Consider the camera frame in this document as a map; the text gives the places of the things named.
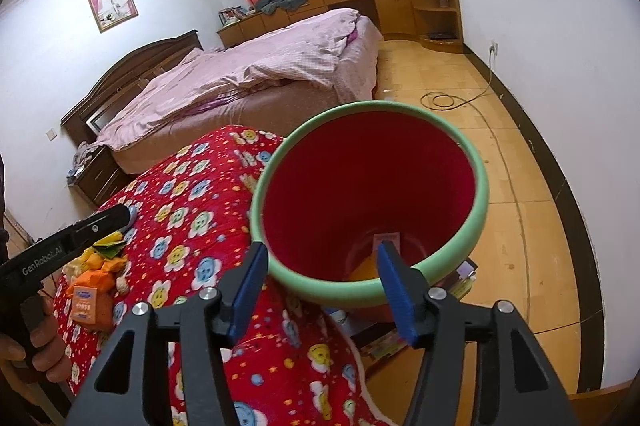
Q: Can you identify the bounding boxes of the brown bed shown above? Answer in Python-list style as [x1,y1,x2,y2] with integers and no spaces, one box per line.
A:
[95,13,386,177]

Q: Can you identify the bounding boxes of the red bin with green rim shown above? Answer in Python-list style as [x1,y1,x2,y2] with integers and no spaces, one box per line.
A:
[249,100,489,322]

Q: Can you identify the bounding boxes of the wooden corner shelf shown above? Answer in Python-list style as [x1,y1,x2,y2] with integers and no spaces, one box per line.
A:
[407,0,464,55]

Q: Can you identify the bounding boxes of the bed with pink cover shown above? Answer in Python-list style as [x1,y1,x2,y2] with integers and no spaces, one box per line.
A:
[97,8,373,152]

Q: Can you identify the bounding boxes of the grey clothes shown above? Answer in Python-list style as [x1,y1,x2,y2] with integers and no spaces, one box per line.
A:
[254,0,310,16]

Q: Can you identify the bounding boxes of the green packet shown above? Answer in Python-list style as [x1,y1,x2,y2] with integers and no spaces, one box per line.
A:
[92,231,126,253]

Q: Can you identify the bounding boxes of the row of books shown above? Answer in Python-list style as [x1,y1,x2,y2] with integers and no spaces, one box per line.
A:
[218,6,252,28]

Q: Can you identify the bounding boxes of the dark wooden nightstand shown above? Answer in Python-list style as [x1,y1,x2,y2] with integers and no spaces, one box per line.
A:
[67,146,133,207]

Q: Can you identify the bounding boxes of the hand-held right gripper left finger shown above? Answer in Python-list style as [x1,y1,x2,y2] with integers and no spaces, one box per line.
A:
[65,242,271,426]

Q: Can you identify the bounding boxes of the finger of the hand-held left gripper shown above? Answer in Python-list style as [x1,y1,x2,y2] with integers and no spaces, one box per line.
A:
[65,204,137,253]

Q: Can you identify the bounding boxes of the person's left hand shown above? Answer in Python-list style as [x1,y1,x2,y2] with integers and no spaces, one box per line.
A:
[0,297,72,402]

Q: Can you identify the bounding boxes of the framed wall photo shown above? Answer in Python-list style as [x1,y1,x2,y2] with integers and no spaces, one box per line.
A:
[85,0,139,34]

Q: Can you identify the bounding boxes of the pile of clothes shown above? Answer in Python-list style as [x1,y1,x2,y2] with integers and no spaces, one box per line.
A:
[70,141,107,179]

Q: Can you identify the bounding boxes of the wooden desk cabinet unit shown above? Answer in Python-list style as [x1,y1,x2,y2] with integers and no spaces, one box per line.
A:
[216,0,417,49]

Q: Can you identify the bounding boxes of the pale floor cable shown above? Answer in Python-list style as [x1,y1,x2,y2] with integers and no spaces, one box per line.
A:
[420,51,497,111]

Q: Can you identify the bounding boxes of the dark wooden headboard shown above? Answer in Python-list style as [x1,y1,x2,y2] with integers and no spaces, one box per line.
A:
[61,30,203,147]

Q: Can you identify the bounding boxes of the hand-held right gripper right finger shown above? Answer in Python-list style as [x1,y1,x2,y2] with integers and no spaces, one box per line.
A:
[376,241,581,426]

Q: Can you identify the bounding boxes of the red printed blanket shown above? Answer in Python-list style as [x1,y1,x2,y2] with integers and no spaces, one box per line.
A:
[52,124,396,426]

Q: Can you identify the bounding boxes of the orange crumpled packet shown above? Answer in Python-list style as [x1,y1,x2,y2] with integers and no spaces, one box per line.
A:
[65,247,132,281]

